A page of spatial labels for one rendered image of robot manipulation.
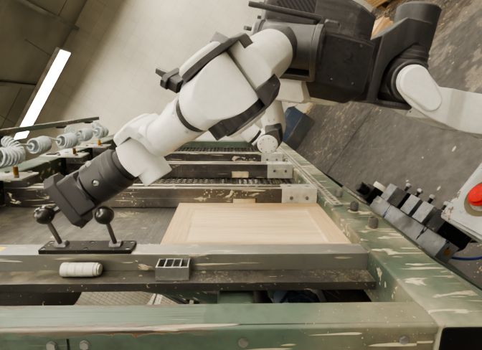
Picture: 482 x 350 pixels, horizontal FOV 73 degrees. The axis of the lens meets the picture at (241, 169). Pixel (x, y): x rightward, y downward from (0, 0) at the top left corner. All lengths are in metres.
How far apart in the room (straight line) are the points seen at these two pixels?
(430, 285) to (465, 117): 0.58
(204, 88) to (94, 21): 6.29
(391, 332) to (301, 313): 0.13
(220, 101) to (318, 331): 0.37
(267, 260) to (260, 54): 0.45
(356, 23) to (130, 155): 0.64
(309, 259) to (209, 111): 0.44
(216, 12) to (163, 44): 1.12
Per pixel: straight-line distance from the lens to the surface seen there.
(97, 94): 6.62
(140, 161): 0.67
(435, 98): 1.04
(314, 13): 0.88
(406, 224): 1.04
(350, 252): 0.79
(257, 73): 0.51
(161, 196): 1.16
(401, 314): 0.61
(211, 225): 0.96
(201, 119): 0.49
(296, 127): 5.27
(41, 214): 0.75
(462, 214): 0.64
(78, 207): 0.75
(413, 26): 1.04
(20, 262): 0.87
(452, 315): 0.65
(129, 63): 6.46
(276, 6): 0.90
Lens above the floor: 1.35
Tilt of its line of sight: 8 degrees down
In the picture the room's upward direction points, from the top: 58 degrees counter-clockwise
